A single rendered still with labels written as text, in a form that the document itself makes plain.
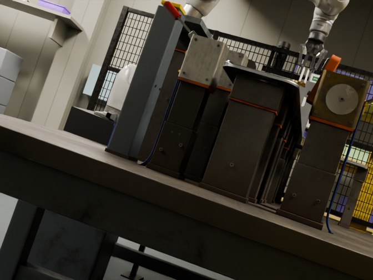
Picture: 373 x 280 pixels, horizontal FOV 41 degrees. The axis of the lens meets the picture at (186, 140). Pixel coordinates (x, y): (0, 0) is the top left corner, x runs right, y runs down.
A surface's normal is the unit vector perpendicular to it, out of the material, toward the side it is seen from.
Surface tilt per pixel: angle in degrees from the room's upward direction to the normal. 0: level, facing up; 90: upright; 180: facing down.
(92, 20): 90
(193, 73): 90
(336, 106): 90
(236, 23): 90
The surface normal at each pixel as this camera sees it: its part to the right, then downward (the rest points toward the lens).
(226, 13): -0.09, -0.07
